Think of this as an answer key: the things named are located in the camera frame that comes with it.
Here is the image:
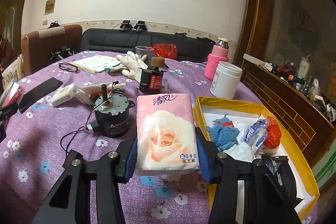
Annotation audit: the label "white tumbler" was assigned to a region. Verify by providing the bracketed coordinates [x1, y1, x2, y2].
[298, 56, 311, 80]

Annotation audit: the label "black plastic packet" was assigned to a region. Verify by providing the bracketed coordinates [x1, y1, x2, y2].
[261, 153, 300, 201]

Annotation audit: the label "white paper booklet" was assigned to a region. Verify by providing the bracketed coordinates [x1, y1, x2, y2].
[70, 54, 122, 74]

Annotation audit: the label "purple floral tablecloth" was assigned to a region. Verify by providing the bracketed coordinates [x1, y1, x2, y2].
[0, 50, 319, 224]

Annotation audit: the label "white plastic bag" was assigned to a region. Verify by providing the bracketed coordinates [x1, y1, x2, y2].
[223, 141, 263, 164]

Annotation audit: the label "black capacitor block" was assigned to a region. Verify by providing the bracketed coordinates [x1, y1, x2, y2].
[62, 149, 84, 169]

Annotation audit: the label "thin black motor cable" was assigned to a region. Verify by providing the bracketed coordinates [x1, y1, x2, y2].
[60, 126, 92, 155]

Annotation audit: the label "wooden counter cabinet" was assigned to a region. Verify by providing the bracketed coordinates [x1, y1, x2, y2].
[232, 0, 336, 168]

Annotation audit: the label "white packet with red print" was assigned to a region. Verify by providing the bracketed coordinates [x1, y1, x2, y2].
[76, 82, 126, 106]

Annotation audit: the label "green bamboo wall decal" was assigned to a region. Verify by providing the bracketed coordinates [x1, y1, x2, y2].
[314, 151, 336, 188]

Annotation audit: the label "black smartphone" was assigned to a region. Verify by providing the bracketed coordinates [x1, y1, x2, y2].
[18, 77, 63, 114]

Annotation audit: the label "red soft packet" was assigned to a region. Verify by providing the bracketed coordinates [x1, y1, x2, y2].
[0, 81, 24, 109]

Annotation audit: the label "small wall plaque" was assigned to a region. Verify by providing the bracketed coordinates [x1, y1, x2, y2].
[44, 0, 56, 16]

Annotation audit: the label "beige cloth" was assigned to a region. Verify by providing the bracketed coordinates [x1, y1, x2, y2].
[1, 54, 25, 89]

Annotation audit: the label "large black cylindrical motor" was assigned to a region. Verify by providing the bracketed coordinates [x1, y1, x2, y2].
[89, 84, 134, 138]

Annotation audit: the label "blue and white patterned bag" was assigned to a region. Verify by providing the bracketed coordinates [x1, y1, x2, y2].
[244, 119, 269, 153]

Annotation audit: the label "white work gloves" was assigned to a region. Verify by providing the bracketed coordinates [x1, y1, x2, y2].
[116, 51, 149, 81]

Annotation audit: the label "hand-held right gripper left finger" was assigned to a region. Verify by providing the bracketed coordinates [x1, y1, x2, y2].
[31, 139, 139, 224]

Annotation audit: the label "black leather sofa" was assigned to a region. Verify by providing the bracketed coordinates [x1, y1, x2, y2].
[80, 27, 239, 63]

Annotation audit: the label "black devices on armchair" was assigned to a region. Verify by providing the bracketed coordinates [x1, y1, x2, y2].
[50, 46, 75, 60]

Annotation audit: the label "black clamp device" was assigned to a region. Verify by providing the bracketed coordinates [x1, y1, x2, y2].
[119, 20, 133, 32]
[133, 20, 147, 32]

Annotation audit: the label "brown armchair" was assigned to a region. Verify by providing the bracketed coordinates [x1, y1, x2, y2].
[20, 24, 83, 77]

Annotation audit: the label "white flat box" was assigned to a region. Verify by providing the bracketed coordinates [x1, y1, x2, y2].
[243, 53, 267, 63]

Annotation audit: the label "dark frame eyeglasses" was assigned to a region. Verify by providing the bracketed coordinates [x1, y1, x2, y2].
[58, 62, 80, 73]

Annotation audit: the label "cream white cloth bundle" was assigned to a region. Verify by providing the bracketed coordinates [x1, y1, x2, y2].
[50, 84, 79, 107]

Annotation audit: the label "yellow cardboard box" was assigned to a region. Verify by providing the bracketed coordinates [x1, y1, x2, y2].
[192, 96, 321, 222]

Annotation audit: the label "wooden door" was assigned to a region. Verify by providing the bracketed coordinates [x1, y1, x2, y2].
[0, 0, 34, 56]

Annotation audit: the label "clutter of tools and cables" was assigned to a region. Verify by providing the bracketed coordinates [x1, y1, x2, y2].
[262, 60, 336, 122]

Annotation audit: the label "red plastic bag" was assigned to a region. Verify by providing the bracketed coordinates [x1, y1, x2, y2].
[150, 43, 178, 60]

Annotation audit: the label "pink rose tissue pack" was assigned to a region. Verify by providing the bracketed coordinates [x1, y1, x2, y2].
[134, 93, 201, 177]

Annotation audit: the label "clear plastic cup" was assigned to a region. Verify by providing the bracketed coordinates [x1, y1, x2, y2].
[135, 46, 155, 62]

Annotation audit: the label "blue and red knit cloth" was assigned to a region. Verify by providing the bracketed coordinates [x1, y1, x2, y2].
[205, 114, 240, 151]

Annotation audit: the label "pink knit sleeve bottle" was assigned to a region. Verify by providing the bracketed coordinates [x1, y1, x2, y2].
[204, 37, 230, 81]

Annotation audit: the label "small motor with wooden wheel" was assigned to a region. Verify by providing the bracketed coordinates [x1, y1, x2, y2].
[139, 56, 166, 95]

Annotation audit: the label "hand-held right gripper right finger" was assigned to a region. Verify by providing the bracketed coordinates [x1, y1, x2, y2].
[195, 127, 302, 224]

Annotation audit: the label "white plastic jar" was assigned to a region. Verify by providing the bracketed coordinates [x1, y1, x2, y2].
[209, 61, 243, 100]

